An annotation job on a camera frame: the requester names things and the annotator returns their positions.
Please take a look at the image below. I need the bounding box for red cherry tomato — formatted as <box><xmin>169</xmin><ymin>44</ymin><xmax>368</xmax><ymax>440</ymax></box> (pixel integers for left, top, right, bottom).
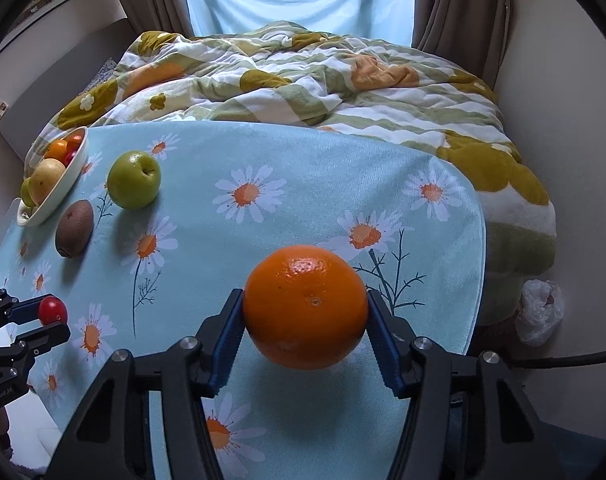
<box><xmin>37</xmin><ymin>295</ymin><xmax>68</xmax><ymax>326</ymax></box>
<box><xmin>63</xmin><ymin>150</ymin><xmax>77</xmax><ymax>167</ymax></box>

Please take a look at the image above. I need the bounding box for small mandarin front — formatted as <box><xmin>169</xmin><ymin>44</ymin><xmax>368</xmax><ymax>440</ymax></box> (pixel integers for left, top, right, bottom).
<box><xmin>65</xmin><ymin>128</ymin><xmax>85</xmax><ymax>153</ymax></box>

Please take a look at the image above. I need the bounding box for large orange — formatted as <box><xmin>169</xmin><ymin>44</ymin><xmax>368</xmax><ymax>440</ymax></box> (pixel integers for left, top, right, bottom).
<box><xmin>242</xmin><ymin>245</ymin><xmax>368</xmax><ymax>370</ymax></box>
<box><xmin>44</xmin><ymin>139</ymin><xmax>68</xmax><ymax>162</ymax></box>

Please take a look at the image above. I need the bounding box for person left hand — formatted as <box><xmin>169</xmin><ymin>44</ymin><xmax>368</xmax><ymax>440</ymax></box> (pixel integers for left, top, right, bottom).
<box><xmin>0</xmin><ymin>408</ymin><xmax>11</xmax><ymax>452</ymax></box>

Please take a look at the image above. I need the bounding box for cream yellow fruit bowl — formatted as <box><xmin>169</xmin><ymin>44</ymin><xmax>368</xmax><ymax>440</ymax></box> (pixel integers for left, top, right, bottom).
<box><xmin>15</xmin><ymin>127</ymin><xmax>88</xmax><ymax>228</ymax></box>

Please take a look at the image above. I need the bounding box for brown kiwi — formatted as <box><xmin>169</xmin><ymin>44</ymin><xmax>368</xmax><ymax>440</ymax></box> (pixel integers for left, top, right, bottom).
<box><xmin>54</xmin><ymin>200</ymin><xmax>94</xmax><ymax>258</ymax></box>

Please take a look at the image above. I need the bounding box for green apple in bowl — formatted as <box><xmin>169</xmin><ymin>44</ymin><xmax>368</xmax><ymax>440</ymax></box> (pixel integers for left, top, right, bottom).
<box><xmin>20</xmin><ymin>178</ymin><xmax>37</xmax><ymax>208</ymax></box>

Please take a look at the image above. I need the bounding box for white plastic bag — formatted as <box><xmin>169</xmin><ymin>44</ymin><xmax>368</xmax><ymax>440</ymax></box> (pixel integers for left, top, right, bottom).
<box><xmin>515</xmin><ymin>280</ymin><xmax>565</xmax><ymax>348</ymax></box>

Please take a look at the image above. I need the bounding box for yellow apple in bowl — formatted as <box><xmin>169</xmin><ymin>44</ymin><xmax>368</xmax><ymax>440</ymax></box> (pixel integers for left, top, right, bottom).
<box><xmin>27</xmin><ymin>158</ymin><xmax>66</xmax><ymax>205</ymax></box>

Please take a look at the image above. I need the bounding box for red cherry tomato in bowl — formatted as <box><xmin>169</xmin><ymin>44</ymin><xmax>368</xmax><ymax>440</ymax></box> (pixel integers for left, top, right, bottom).
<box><xmin>63</xmin><ymin>150</ymin><xmax>77</xmax><ymax>167</ymax></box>

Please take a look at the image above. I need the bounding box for large orange in bowl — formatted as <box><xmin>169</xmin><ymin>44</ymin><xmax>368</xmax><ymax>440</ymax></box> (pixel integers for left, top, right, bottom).
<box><xmin>44</xmin><ymin>139</ymin><xmax>68</xmax><ymax>162</ymax></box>

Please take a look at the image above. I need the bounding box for green apple on table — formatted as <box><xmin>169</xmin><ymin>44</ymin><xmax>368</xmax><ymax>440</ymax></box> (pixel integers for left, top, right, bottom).
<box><xmin>106</xmin><ymin>151</ymin><xmax>161</xmax><ymax>210</ymax></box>

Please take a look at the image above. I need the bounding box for blue daisy tablecloth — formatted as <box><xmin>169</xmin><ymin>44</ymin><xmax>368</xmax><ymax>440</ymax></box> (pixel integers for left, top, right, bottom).
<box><xmin>0</xmin><ymin>122</ymin><xmax>486</xmax><ymax>479</ymax></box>

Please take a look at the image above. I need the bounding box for grey bed headboard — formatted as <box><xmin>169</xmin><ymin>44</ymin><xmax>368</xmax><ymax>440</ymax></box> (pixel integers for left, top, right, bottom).
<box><xmin>0</xmin><ymin>18</ymin><xmax>137</xmax><ymax>162</ymax></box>

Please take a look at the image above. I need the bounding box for patterned grey pillow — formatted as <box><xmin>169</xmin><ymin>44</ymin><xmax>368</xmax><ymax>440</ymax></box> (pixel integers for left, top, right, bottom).
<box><xmin>84</xmin><ymin>58</ymin><xmax>117</xmax><ymax>92</ymax></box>

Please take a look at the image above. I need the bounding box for floral striped duvet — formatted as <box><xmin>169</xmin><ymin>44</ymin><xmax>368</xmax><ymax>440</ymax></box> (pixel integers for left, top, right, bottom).
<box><xmin>24</xmin><ymin>22</ymin><xmax>556</xmax><ymax>326</ymax></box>

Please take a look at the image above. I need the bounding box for right brown curtain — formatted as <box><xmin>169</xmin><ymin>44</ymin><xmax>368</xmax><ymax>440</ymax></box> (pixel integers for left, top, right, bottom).
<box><xmin>413</xmin><ymin>0</ymin><xmax>512</xmax><ymax>84</ymax></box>

